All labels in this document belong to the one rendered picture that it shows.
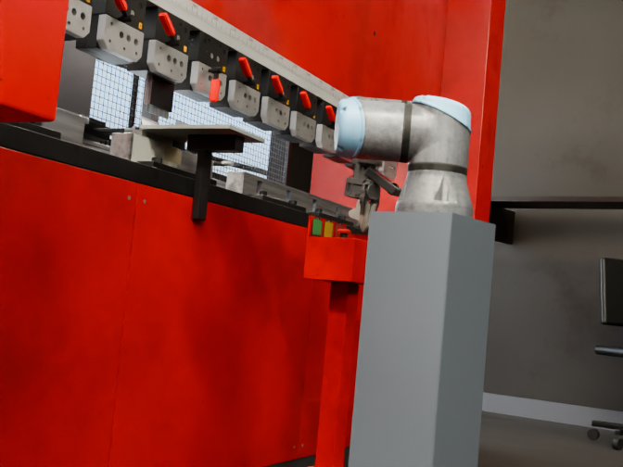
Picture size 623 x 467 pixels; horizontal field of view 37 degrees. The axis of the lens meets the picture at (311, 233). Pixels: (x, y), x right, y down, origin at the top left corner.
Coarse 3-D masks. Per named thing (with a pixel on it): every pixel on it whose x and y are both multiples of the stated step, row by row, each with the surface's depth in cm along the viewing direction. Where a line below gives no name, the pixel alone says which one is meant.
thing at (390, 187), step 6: (366, 174) 272; (372, 174) 271; (378, 174) 270; (378, 180) 270; (384, 180) 269; (384, 186) 269; (390, 186) 268; (396, 186) 268; (390, 192) 268; (396, 192) 268
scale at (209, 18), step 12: (180, 0) 246; (192, 12) 251; (204, 12) 256; (216, 24) 262; (228, 24) 268; (240, 36) 274; (252, 48) 281; (264, 48) 287; (276, 60) 295; (288, 60) 302; (300, 72) 310; (324, 84) 327; (336, 96) 336; (348, 96) 345
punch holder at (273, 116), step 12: (264, 72) 291; (264, 84) 291; (288, 84) 302; (264, 96) 291; (276, 96) 296; (288, 96) 303; (264, 108) 290; (276, 108) 296; (288, 108) 303; (252, 120) 292; (264, 120) 291; (276, 120) 296
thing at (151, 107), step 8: (152, 80) 242; (160, 80) 245; (152, 88) 242; (160, 88) 245; (168, 88) 248; (152, 96) 242; (160, 96) 245; (168, 96) 248; (152, 104) 242; (160, 104) 245; (168, 104) 248; (152, 112) 244; (160, 112) 247; (168, 112) 250
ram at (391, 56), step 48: (192, 0) 251; (240, 0) 273; (288, 0) 300; (336, 0) 332; (384, 0) 373; (432, 0) 424; (240, 48) 275; (288, 48) 302; (336, 48) 334; (384, 48) 375; (432, 48) 428; (384, 96) 378
